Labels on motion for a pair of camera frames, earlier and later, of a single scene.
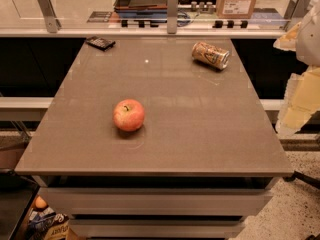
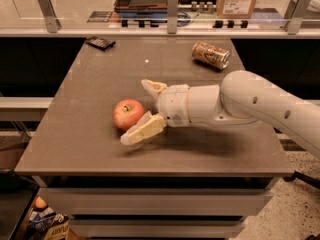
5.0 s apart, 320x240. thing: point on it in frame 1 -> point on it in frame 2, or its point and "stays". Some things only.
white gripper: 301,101 -> 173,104
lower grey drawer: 155,228 stays
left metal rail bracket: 51,21 stays
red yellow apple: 128,115 stays
